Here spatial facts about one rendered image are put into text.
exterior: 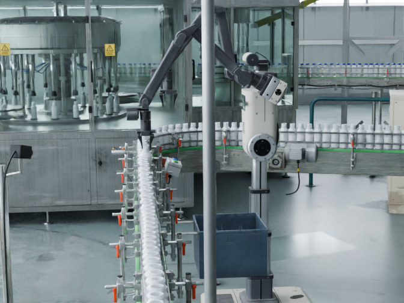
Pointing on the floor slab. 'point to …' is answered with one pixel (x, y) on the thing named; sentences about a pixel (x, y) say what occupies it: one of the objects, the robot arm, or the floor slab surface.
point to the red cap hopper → (360, 54)
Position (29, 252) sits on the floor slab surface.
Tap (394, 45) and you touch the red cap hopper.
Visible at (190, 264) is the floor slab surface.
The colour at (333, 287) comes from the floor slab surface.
